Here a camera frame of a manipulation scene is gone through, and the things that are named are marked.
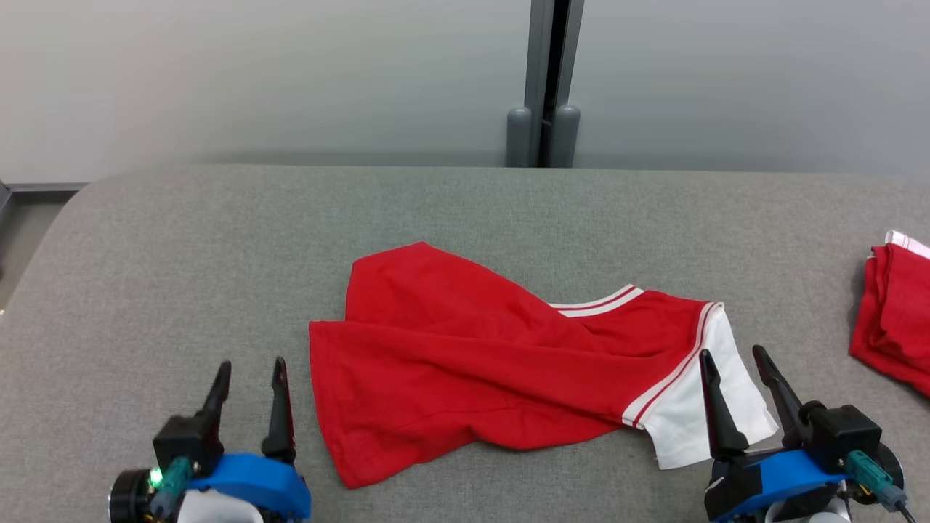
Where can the red shirt white trim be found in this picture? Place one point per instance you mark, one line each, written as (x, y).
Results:
(450, 363)

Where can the green camera connector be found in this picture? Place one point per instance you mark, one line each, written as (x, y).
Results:
(868, 476)
(171, 483)

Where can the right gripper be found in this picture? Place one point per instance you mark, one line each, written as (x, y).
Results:
(892, 465)

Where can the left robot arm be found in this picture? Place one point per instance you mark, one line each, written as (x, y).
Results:
(218, 508)

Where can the red shorts white stripe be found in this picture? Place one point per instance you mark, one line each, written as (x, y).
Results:
(897, 312)

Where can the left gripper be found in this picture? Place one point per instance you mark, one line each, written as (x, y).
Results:
(131, 497)

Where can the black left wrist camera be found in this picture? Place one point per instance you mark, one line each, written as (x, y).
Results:
(185, 439)

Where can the green left camera connector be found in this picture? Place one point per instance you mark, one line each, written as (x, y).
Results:
(171, 483)

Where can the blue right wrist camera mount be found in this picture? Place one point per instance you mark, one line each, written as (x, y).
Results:
(785, 476)

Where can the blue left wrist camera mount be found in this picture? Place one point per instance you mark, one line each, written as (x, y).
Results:
(254, 483)

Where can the grey metal partition post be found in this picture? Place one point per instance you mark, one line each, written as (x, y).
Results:
(541, 65)

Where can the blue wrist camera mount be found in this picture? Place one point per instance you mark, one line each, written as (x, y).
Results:
(785, 476)
(254, 483)

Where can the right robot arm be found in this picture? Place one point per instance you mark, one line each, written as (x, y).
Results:
(806, 514)

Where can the grey cylindrical post foot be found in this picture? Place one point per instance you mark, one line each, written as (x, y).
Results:
(519, 138)
(565, 136)

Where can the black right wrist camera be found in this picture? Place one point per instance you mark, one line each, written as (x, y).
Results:
(839, 436)

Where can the green right camera connector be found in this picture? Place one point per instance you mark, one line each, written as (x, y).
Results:
(868, 476)

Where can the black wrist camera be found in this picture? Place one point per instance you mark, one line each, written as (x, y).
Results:
(839, 436)
(185, 439)

